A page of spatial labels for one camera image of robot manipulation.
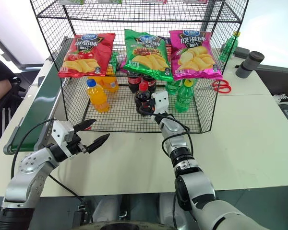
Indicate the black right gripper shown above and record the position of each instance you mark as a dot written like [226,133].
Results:
[151,105]

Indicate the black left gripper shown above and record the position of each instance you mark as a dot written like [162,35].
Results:
[75,146]

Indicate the cola bottle red cap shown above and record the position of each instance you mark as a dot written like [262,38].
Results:
[142,94]

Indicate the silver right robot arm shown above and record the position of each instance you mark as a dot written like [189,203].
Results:
[196,187]

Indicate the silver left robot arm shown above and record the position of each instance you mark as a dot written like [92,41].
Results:
[26,177]

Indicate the dark rounded robot base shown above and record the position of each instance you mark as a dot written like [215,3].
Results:
[124,226]

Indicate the green conveyor belt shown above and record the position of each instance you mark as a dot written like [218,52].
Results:
[42,100]

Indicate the orange soda bottle blue cap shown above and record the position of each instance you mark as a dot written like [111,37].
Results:
[98,95]

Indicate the green soda bottle yellow cap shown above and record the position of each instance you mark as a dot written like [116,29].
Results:
[185,98]

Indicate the green potato chips bag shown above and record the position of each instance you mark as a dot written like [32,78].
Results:
[146,60]

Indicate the magenta potato chips bag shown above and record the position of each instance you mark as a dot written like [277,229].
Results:
[194,57]

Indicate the dark purple snack bag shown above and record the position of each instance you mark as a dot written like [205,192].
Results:
[165,40]

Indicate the white rounded robot leg shell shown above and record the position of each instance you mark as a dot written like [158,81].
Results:
[169,208]
[108,208]

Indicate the red potato chips bag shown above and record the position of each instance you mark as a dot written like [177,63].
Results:
[86,55]

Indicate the person in black clothes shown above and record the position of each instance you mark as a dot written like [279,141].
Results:
[0,95]

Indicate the red and white box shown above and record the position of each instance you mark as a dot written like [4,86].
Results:
[195,1]
[154,1]

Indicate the grey and black cylinder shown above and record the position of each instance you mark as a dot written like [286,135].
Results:
[249,63]

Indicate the green and white box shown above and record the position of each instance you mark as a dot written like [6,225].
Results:
[71,2]

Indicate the white power strip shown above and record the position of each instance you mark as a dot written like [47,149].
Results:
[280,98]

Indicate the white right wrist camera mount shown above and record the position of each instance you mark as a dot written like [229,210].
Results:
[160,101]

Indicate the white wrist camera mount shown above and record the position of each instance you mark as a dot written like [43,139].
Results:
[160,101]
[61,134]

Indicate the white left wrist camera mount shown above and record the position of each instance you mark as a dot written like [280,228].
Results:
[61,134]

